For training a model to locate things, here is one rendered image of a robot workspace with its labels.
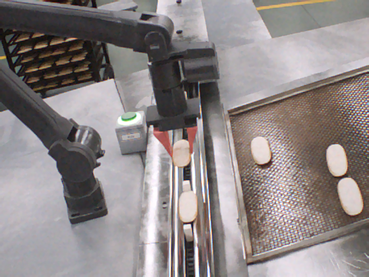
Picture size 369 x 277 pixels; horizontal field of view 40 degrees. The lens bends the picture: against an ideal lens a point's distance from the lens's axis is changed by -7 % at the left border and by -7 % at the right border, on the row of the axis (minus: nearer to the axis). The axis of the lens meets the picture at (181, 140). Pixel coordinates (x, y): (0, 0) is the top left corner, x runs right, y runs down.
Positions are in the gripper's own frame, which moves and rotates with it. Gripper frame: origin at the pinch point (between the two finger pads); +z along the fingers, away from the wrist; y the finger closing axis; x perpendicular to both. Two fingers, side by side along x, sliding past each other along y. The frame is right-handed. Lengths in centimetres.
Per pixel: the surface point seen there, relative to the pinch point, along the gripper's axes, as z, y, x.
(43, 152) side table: 11.0, -39.5, 28.6
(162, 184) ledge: 6.8, -5.0, -1.0
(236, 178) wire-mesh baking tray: 3.8, 9.8, -6.9
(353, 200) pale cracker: -0.3, 28.3, -25.0
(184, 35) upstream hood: 1, 2, 72
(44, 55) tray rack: 47, -97, 226
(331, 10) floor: 92, 126, 359
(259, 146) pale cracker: 1.9, 15.5, -0.1
